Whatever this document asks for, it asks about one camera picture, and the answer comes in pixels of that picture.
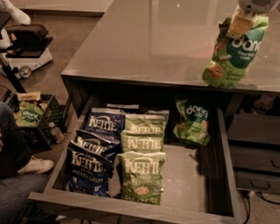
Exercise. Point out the white bag behind Kettle bags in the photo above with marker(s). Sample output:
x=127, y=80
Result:
x=123, y=106

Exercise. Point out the white sneaker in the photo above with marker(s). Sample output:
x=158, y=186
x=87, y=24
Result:
x=36, y=166

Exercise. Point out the black plastic crate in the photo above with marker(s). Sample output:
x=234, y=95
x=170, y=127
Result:
x=39, y=137

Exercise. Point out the green Dang bag in crate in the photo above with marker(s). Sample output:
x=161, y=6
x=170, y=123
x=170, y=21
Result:
x=29, y=114

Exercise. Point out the front blue Kettle chip bag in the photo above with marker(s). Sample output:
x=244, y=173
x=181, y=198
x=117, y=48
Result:
x=87, y=173

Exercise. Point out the black desk stand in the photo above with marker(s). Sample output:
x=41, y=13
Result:
x=4, y=17

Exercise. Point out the green Dang rice chip bag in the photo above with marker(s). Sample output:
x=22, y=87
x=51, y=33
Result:
x=232, y=58

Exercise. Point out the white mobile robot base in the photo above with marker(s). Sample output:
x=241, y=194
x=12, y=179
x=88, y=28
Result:
x=25, y=44

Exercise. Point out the tan snack box in crate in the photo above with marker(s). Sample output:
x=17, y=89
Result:
x=36, y=95

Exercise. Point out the green kettle chip bag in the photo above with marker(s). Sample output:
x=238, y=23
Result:
x=145, y=123
x=141, y=143

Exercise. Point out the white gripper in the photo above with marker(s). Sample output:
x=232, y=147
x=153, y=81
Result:
x=256, y=3

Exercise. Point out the front green Kettle jalapeno bag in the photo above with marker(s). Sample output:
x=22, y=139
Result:
x=141, y=176

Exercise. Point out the blue kettle chip bag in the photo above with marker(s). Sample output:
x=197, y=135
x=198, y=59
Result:
x=87, y=173
x=106, y=123
x=97, y=145

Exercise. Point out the person's leg in jeans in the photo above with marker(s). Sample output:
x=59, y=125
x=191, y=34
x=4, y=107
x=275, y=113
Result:
x=14, y=188

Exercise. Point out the closed dark lower drawers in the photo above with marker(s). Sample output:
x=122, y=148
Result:
x=254, y=142

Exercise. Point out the back blue Kettle chip bag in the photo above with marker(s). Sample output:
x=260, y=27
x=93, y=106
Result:
x=106, y=123

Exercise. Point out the middle blue Kettle chip bag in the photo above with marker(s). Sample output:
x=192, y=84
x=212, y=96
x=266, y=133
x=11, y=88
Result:
x=97, y=145

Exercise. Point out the back green Kettle chip bag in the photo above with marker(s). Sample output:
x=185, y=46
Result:
x=145, y=123

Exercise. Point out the plastic water bottle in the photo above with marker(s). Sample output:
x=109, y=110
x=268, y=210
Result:
x=56, y=133

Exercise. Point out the open grey top drawer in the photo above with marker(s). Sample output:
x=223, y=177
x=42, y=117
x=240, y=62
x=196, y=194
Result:
x=198, y=182

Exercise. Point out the middle green Kettle chip bag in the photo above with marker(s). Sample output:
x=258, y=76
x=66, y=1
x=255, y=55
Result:
x=141, y=143

